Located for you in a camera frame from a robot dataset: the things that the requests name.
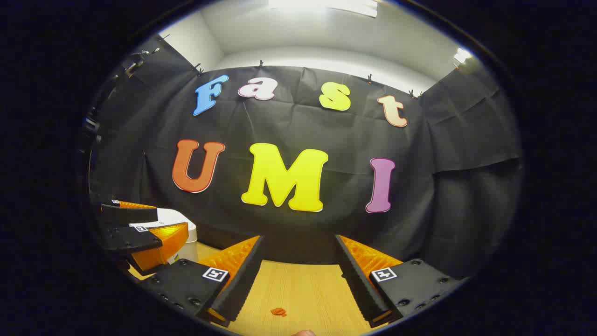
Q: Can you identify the wooden desktop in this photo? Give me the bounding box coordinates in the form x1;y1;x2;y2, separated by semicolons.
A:
126;242;388;336

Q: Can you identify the white desktop garbage bin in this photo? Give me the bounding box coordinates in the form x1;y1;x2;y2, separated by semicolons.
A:
130;208;198;266

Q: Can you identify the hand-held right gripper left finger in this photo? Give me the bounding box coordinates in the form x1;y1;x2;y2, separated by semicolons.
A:
140;235;265;327

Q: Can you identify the row of black cloth clips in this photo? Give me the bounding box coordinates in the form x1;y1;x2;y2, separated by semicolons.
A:
159;33;423;99

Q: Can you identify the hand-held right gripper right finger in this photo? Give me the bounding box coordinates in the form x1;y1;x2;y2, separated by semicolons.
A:
335;234;467;328

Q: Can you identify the black backdrop cloth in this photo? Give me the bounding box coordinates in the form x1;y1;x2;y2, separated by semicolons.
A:
89;35;523;280

